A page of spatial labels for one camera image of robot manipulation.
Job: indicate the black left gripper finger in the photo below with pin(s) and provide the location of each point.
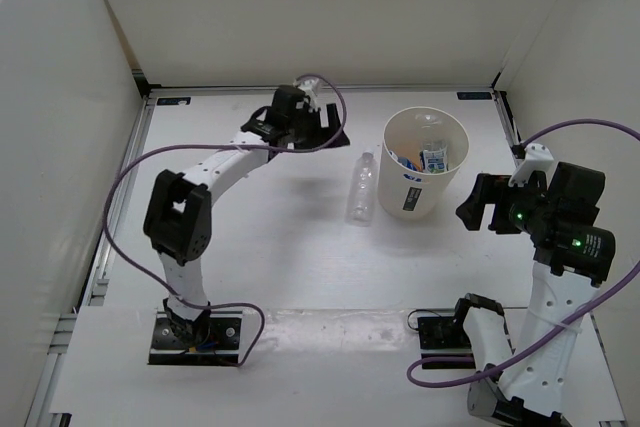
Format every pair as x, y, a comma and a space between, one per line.
330, 117
322, 138

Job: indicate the black orange right gripper body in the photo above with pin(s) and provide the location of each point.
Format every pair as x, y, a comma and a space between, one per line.
517, 207

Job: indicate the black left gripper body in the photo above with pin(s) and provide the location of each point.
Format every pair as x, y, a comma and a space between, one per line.
307, 124

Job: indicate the green label plastic bottle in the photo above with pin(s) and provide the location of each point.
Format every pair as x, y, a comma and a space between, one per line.
434, 147

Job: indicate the blue label plastic bottle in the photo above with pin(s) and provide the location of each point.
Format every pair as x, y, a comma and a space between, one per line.
414, 169

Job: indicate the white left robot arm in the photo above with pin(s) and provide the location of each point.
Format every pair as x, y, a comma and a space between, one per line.
178, 220

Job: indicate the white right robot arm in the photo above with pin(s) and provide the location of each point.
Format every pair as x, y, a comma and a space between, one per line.
572, 259

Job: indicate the white plastic bin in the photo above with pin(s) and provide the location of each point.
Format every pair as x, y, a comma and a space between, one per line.
406, 199

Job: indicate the clear plastic bottle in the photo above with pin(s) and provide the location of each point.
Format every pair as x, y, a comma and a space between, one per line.
362, 192

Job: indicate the blue right corner label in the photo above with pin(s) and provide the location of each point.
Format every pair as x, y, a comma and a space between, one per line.
474, 95

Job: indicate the blue corner label sticker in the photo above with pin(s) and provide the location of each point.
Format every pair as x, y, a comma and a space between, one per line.
173, 101

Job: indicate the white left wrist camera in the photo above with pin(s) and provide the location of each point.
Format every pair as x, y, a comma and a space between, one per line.
311, 86

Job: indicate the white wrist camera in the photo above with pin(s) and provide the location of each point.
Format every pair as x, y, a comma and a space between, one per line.
536, 158
311, 86

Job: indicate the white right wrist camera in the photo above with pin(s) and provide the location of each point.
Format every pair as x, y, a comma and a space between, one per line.
536, 158

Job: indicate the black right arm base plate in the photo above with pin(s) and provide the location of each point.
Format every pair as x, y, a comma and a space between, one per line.
441, 337

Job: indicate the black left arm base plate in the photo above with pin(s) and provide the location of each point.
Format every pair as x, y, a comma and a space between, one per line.
215, 342

